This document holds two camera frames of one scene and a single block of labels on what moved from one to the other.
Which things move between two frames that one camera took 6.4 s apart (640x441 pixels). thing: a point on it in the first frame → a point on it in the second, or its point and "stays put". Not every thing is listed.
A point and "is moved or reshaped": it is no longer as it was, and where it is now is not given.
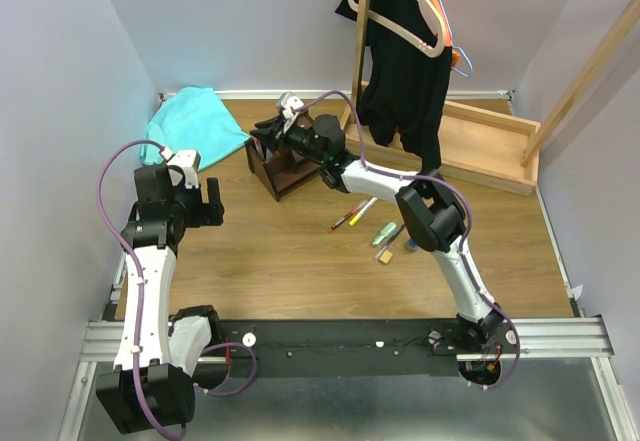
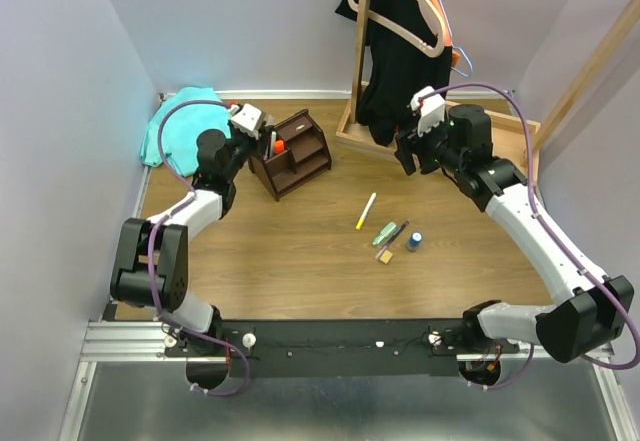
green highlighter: (387, 230) stays put
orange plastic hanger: (455, 56) stays put
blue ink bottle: (412, 246) stays put
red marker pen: (347, 216) → (273, 142)
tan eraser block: (386, 256) stays put
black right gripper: (270, 131) → (406, 145)
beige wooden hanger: (392, 28) stays put
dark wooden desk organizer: (281, 170) stays put
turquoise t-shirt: (191, 119) stays put
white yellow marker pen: (362, 212) is moved or reshaped
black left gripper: (208, 213) → (254, 142)
